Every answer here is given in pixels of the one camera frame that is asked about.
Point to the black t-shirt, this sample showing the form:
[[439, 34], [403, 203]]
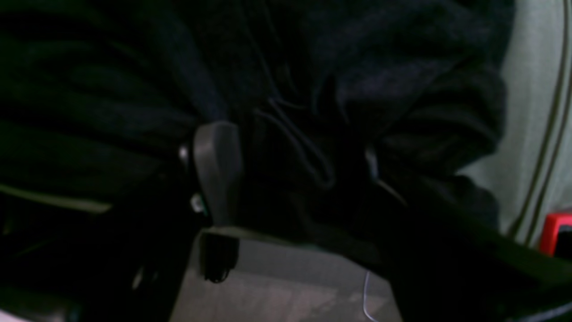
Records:
[[96, 95]]

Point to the light green table cloth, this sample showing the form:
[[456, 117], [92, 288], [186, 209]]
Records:
[[530, 173]]

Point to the red black clamp middle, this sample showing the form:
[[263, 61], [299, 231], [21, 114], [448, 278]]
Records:
[[556, 235]]

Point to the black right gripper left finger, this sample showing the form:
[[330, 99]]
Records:
[[73, 260]]

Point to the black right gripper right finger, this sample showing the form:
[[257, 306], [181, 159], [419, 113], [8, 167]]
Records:
[[446, 266]]

